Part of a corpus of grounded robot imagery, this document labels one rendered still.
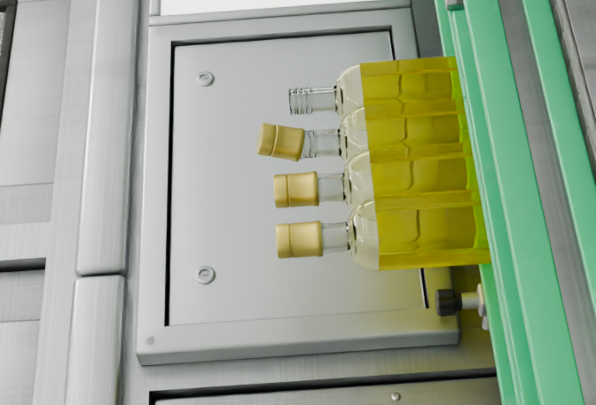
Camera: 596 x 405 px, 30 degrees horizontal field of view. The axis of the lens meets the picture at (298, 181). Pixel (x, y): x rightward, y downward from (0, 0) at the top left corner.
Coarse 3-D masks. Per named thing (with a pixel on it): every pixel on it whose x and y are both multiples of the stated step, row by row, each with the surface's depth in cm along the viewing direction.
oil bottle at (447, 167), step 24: (432, 144) 111; (456, 144) 110; (360, 168) 109; (384, 168) 109; (408, 168) 109; (432, 168) 109; (456, 168) 109; (360, 192) 108; (384, 192) 108; (408, 192) 108; (432, 192) 108
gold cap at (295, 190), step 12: (276, 180) 110; (288, 180) 110; (300, 180) 110; (312, 180) 110; (276, 192) 110; (288, 192) 110; (300, 192) 110; (312, 192) 110; (276, 204) 111; (288, 204) 111; (300, 204) 111; (312, 204) 111
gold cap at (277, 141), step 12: (264, 132) 113; (276, 132) 113; (288, 132) 114; (300, 132) 114; (264, 144) 113; (276, 144) 113; (288, 144) 113; (300, 144) 113; (276, 156) 114; (288, 156) 114; (300, 156) 114
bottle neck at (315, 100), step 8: (296, 88) 118; (304, 88) 118; (312, 88) 118; (320, 88) 118; (328, 88) 118; (296, 96) 117; (304, 96) 117; (312, 96) 117; (320, 96) 117; (328, 96) 117; (296, 104) 117; (304, 104) 117; (312, 104) 117; (320, 104) 117; (328, 104) 117; (296, 112) 118; (304, 112) 118; (312, 112) 118; (320, 112) 118; (328, 112) 118
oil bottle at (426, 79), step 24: (360, 72) 117; (384, 72) 117; (408, 72) 116; (432, 72) 116; (456, 72) 116; (336, 96) 117; (360, 96) 115; (384, 96) 115; (408, 96) 115; (432, 96) 115; (456, 96) 115
